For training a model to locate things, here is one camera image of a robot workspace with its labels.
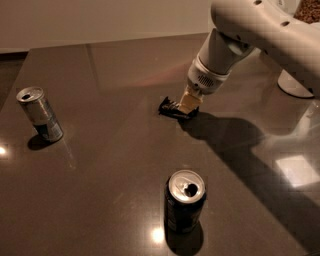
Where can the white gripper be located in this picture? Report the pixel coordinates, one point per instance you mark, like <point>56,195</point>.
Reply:
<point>204,78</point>

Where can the black rxbar chocolate bar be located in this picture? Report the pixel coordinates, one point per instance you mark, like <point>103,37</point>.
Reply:
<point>170,109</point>

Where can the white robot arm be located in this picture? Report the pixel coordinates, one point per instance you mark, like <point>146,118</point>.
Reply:
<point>241,26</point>

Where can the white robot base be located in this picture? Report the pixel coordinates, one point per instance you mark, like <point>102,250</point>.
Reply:
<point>292,87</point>

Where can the dark blue pepsi can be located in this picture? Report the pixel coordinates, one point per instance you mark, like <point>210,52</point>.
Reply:
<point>185,195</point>

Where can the silver energy drink can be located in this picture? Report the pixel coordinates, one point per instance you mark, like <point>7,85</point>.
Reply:
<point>38,110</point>

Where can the jar of brown snacks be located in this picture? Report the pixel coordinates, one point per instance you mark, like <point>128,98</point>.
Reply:
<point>308,11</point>

